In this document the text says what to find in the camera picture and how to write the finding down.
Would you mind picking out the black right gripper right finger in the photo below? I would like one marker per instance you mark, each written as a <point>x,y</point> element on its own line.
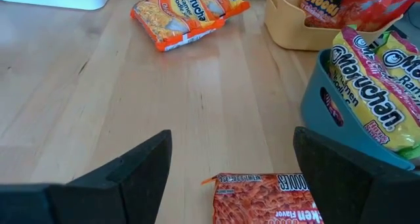
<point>354,194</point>

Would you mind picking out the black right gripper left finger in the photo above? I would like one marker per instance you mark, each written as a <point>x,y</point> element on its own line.
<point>124,191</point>

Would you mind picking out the orange Saucy Noods pack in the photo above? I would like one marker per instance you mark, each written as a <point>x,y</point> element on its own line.
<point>370,10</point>

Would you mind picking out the lime chili shrimp ramen pack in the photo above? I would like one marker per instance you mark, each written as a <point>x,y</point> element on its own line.
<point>405,63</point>
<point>370,96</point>

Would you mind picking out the red ramen packet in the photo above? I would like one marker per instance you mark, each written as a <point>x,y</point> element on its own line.
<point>256,201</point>

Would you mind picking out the teal plastic bin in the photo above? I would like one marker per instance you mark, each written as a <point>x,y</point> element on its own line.
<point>328,142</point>

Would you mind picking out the beige plastic bin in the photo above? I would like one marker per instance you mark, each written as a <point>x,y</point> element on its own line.
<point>285,30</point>

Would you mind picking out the orange chicken ramen pack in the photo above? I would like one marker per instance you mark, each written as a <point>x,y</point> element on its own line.
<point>233,0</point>
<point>174,20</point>

